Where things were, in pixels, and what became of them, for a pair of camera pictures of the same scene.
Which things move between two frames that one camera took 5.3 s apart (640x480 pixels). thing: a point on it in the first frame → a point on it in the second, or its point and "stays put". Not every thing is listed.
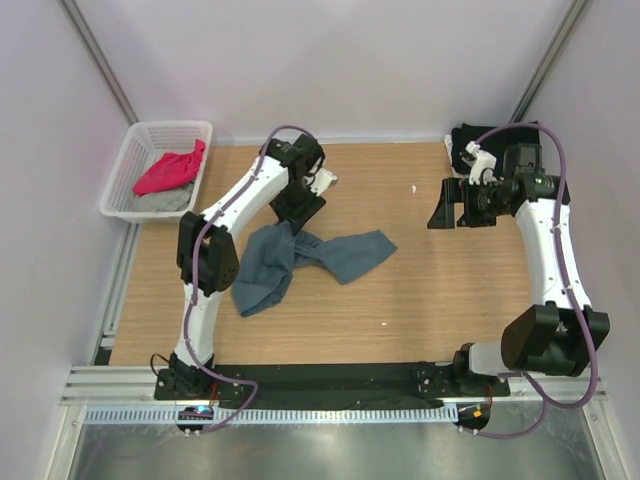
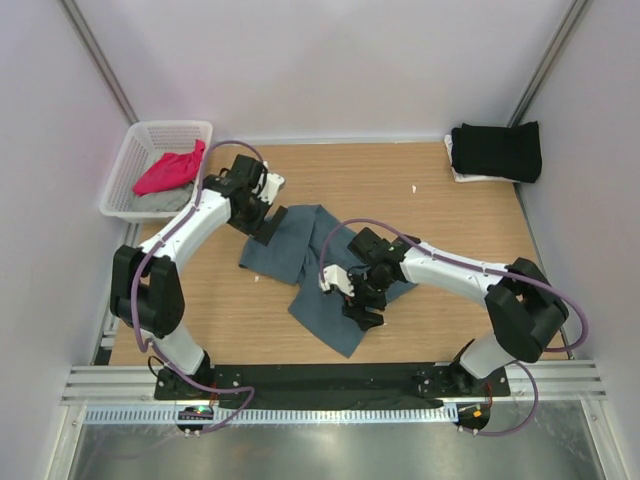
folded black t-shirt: (493, 139) stays put
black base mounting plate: (331, 386) stays put
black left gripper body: (297, 196) → (254, 216)
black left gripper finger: (283, 210) → (262, 233)
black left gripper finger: (315, 204) → (273, 225)
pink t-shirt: (171, 170) stays put
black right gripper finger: (452, 191) → (371, 319)
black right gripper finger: (466, 220) → (353, 308)
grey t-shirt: (163, 201) stays put
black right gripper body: (486, 199) → (370, 290)
